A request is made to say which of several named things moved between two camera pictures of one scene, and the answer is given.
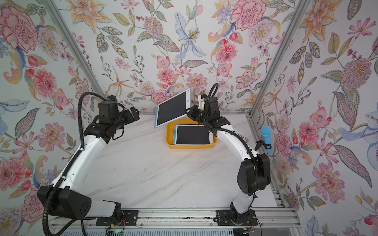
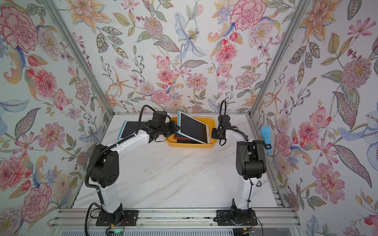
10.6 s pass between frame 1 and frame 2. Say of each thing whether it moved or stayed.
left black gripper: moved
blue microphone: stayed
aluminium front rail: stayed
